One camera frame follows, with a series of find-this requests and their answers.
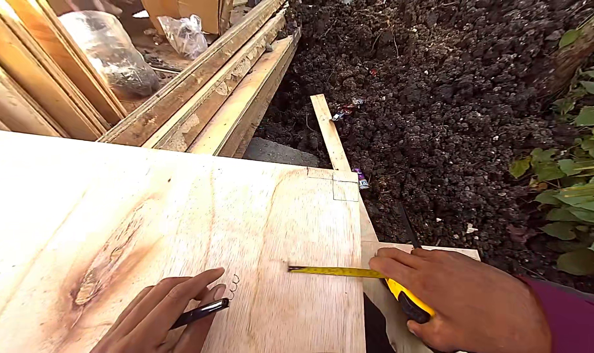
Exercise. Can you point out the person's right hand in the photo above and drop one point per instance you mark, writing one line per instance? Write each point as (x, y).
(483, 299)

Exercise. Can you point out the purple wrapper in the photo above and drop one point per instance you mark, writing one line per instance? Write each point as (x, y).
(361, 180)

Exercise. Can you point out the person's right thumb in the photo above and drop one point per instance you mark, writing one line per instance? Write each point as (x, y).
(427, 331)

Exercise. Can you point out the light plywood piece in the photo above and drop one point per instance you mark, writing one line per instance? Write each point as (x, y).
(397, 323)

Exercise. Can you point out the weathered wooden beam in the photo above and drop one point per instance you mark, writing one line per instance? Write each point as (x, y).
(218, 86)
(194, 73)

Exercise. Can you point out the person's left index finger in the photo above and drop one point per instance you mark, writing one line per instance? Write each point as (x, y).
(184, 298)

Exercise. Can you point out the person's right middle finger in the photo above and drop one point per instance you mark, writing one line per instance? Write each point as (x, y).
(400, 255)

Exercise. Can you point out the thin black strip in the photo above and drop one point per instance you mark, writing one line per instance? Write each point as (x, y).
(410, 228)

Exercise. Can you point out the person's left middle finger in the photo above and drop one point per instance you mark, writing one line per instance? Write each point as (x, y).
(152, 296)

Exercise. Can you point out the small clear plastic bag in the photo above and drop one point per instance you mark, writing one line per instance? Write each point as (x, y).
(186, 39)

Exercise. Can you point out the green leafy plants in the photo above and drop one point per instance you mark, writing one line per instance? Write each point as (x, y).
(581, 191)

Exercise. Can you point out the brown tree trunk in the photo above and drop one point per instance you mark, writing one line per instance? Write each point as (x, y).
(579, 49)

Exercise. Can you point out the yellow black tape measure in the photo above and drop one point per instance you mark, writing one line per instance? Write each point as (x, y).
(400, 291)

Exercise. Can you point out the large plywood board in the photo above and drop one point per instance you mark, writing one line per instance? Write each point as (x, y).
(179, 220)

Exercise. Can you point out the person's left ring finger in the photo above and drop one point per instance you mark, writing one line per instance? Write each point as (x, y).
(131, 306)

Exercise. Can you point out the person's legs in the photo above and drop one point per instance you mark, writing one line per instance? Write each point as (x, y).
(374, 326)

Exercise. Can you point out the row of leaning wooden planks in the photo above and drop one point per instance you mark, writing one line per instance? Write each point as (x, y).
(42, 73)

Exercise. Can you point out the person's right index finger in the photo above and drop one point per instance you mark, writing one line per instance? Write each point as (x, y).
(395, 268)

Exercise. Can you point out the person's left hand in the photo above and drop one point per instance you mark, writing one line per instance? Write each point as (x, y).
(152, 318)

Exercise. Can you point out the cardboard box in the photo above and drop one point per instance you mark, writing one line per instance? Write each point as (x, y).
(191, 13)

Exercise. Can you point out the black pen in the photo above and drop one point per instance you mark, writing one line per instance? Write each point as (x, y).
(200, 313)

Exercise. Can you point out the thin light wooden strip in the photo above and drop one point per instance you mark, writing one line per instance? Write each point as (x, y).
(330, 132)

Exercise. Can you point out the person's right ring finger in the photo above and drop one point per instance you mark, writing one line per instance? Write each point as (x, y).
(427, 253)

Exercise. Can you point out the red silver wrapper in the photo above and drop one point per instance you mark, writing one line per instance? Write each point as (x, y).
(343, 112)

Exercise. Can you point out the large clear plastic bag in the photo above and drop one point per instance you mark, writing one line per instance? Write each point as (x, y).
(115, 56)

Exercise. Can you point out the wide light wooden beam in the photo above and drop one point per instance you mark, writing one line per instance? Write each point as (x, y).
(248, 93)

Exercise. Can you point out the person's left thumb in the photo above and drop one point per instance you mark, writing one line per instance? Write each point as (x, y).
(202, 326)

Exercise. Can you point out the grey concrete slab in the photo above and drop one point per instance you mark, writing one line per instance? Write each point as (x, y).
(279, 153)

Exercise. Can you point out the person's right forearm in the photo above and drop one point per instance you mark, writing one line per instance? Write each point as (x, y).
(574, 316)

